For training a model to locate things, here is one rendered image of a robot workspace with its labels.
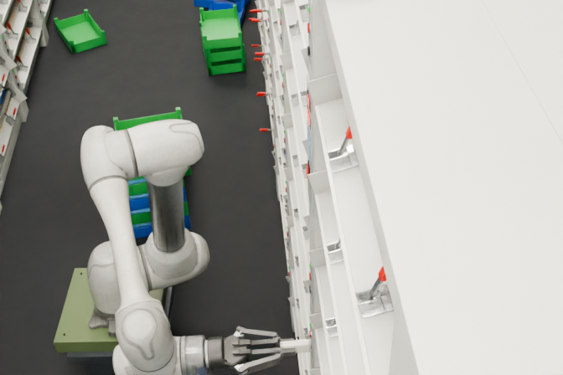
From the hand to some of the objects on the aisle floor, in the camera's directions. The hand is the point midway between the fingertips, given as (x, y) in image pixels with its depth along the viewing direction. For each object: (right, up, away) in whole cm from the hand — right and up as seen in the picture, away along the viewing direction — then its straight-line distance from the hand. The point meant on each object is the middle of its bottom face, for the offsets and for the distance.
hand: (295, 346), depth 178 cm
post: (+16, -61, +55) cm, 84 cm away
